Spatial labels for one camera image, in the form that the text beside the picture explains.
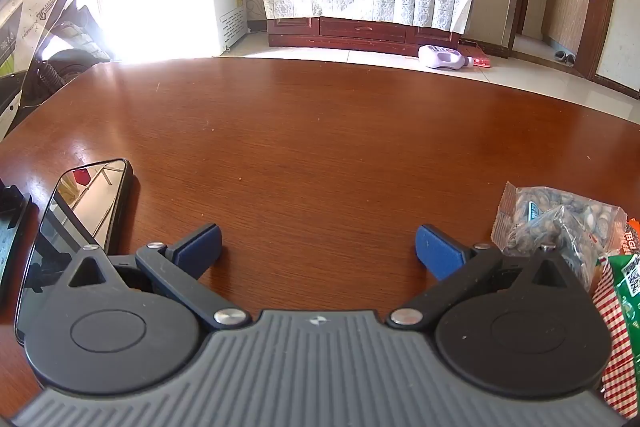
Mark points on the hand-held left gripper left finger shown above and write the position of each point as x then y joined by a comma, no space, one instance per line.
202,247

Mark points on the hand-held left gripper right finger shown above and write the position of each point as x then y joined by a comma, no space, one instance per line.
440,252

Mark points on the clear sunflower seed packet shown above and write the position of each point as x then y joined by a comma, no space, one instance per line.
550,212

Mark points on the green snack bag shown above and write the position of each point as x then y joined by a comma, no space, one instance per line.
625,302

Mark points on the orange snack packet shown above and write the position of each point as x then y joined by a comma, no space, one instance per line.
632,239

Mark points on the black smartphone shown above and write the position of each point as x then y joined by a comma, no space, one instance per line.
75,217

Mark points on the black phone stand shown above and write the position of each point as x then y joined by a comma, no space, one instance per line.
12,207

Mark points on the white purple detergent bottle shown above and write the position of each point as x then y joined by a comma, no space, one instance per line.
440,57

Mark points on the grey slipper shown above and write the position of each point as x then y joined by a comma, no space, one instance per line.
558,55
570,59

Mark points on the dark wooden TV cabinet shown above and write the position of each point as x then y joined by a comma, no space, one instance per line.
360,32

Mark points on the wooden kitchen cabinet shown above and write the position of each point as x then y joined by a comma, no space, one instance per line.
565,17

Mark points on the white electric scooter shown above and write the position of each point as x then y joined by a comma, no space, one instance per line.
50,22

